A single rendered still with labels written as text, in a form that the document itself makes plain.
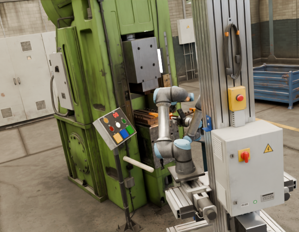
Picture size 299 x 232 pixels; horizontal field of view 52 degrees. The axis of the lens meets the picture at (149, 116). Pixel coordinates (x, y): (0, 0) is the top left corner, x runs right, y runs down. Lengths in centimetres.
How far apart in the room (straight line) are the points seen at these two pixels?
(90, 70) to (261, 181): 208
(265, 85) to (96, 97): 417
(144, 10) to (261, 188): 208
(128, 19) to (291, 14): 887
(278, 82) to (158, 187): 391
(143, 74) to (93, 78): 58
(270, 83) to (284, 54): 525
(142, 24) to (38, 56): 518
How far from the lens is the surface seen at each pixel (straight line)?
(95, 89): 331
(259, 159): 183
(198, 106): 249
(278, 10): 1186
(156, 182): 332
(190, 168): 227
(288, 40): 1166
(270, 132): 181
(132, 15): 315
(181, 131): 364
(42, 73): 813
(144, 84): 303
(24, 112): 818
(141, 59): 300
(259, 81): 679
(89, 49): 325
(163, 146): 225
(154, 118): 315
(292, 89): 641
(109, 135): 259
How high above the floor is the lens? 186
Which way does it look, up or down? 16 degrees down
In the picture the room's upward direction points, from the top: 8 degrees counter-clockwise
